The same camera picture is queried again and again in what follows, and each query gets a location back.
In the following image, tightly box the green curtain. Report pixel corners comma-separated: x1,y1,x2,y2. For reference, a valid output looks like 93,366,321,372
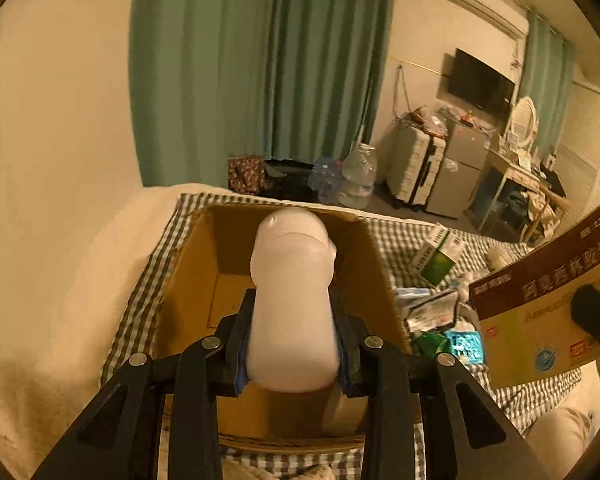
130,0,398,191
517,7,578,156

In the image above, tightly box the white dressing table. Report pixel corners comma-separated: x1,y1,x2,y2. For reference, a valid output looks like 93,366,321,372
477,147,571,248

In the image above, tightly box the brown cardboard box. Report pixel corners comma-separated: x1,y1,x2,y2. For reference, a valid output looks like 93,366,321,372
152,202,423,453

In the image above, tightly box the white oval mirror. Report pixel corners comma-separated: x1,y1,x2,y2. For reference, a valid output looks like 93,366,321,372
505,96,538,153

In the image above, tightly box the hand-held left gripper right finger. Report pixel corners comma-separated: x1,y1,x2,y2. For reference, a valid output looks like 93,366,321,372
327,290,551,480

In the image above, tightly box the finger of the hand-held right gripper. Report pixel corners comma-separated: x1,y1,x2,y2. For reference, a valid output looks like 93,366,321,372
570,284,600,356

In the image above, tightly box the white fluffy blanket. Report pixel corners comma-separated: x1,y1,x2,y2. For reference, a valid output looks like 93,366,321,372
0,182,271,480

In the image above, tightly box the pile of clothes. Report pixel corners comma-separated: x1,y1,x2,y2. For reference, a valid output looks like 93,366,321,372
507,185,571,246

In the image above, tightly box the teal blister pack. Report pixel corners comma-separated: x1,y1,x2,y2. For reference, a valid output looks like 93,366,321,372
445,329,487,366

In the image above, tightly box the black floor bag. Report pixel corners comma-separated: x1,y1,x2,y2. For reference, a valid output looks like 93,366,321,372
264,159,321,201

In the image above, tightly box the pack of small water bottles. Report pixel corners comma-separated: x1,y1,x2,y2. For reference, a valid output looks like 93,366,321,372
307,156,346,206

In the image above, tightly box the white suitcase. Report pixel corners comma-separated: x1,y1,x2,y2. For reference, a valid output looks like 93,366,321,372
385,122,448,208

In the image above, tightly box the white air conditioner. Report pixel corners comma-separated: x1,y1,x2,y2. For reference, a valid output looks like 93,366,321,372
440,0,528,38

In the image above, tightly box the grey checked bed sheet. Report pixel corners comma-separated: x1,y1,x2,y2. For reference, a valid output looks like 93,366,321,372
102,192,600,480

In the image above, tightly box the large clear water bottle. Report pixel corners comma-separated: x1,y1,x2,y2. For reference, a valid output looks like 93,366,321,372
341,142,378,208

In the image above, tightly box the green white medicine box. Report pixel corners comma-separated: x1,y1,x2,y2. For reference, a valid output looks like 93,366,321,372
412,222,465,287

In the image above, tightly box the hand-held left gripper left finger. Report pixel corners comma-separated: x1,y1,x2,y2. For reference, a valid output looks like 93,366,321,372
30,287,258,480

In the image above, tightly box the black wall television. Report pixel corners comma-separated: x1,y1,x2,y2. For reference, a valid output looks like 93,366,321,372
447,48,517,120

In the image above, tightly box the grey mini fridge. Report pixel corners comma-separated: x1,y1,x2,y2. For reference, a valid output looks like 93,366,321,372
427,122,493,221

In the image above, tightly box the patterned gift bag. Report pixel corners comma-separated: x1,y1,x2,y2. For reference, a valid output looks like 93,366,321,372
227,155,267,193

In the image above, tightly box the brown yellow medicine box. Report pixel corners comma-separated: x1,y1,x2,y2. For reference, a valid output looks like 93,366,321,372
467,200,600,390

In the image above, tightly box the green sachet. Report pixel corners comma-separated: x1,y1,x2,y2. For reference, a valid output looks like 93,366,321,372
411,332,448,358

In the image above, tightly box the white plastic bottle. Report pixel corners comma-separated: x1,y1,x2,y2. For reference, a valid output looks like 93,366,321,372
245,208,342,393

